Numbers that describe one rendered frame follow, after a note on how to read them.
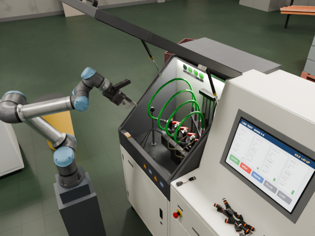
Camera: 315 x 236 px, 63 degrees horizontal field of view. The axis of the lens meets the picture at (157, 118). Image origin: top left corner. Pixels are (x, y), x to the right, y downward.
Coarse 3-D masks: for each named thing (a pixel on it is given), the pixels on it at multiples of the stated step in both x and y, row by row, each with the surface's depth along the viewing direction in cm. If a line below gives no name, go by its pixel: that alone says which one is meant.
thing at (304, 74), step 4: (312, 44) 434; (312, 48) 437; (312, 52) 439; (308, 56) 446; (312, 56) 440; (308, 60) 449; (312, 60) 444; (308, 64) 451; (312, 64) 445; (304, 68) 461; (308, 68) 453; (312, 68) 447; (304, 72) 462; (308, 72) 455; (312, 72) 448; (300, 76) 470; (304, 76) 463; (308, 76) 456; (312, 76) 449; (308, 80) 460; (312, 80) 460
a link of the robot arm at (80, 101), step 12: (72, 96) 136; (84, 96) 136; (0, 108) 133; (12, 108) 132; (24, 108) 133; (36, 108) 133; (48, 108) 134; (60, 108) 135; (72, 108) 137; (84, 108) 136; (12, 120) 132; (24, 120) 135
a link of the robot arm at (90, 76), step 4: (88, 68) 142; (84, 72) 142; (88, 72) 141; (92, 72) 142; (96, 72) 145; (84, 76) 142; (88, 76) 142; (92, 76) 142; (96, 76) 144; (100, 76) 146; (84, 80) 144; (88, 80) 143; (92, 80) 143; (96, 80) 144; (100, 80) 145; (88, 84) 144; (92, 84) 145; (96, 84) 145; (100, 84) 146
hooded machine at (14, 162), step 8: (0, 120) 255; (0, 128) 258; (8, 128) 278; (0, 136) 262; (8, 136) 267; (0, 144) 266; (8, 144) 271; (16, 144) 301; (0, 152) 270; (8, 152) 275; (16, 152) 280; (0, 160) 275; (8, 160) 279; (16, 160) 284; (0, 168) 279; (8, 168) 284; (16, 168) 289; (0, 176) 284
